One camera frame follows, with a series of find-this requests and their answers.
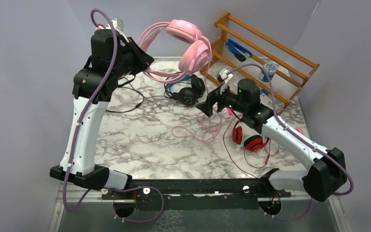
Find orange wooden rack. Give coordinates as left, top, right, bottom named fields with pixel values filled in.
left=201, top=13, right=320, bottom=114

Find white small box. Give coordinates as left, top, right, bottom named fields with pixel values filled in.
left=260, top=92, right=273, bottom=108

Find red black headphones with cable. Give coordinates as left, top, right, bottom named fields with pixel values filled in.
left=222, top=116, right=280, bottom=178

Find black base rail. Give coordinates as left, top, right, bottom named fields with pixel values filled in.
left=101, top=178, right=291, bottom=211

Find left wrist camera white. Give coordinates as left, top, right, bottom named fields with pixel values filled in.
left=95, top=17, right=125, bottom=36

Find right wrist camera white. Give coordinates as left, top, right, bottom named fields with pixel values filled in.
left=216, top=68, right=233, bottom=94

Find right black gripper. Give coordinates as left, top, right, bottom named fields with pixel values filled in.
left=196, top=81, right=248, bottom=117

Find blue black tool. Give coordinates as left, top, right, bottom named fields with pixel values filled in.
left=225, top=39, right=252, bottom=62

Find pink highlighter marker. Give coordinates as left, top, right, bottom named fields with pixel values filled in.
left=227, top=108, right=234, bottom=116

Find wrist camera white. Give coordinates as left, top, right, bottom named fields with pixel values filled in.
left=216, top=68, right=233, bottom=94
left=95, top=17, right=125, bottom=36

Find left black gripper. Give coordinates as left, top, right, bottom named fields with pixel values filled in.
left=111, top=36, right=155, bottom=79

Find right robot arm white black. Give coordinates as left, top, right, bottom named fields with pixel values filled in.
left=196, top=79, right=350, bottom=202

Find blue white round container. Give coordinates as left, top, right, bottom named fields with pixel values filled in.
left=261, top=62, right=278, bottom=82

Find black blue headphones with cable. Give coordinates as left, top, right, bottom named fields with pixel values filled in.
left=106, top=74, right=206, bottom=114

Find small pink cup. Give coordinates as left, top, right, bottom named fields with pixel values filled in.
left=295, top=127, right=304, bottom=134

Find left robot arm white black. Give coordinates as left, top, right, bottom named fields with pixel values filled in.
left=49, top=29, right=154, bottom=199

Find pink headphones with cable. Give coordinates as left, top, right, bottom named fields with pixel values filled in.
left=136, top=19, right=225, bottom=145

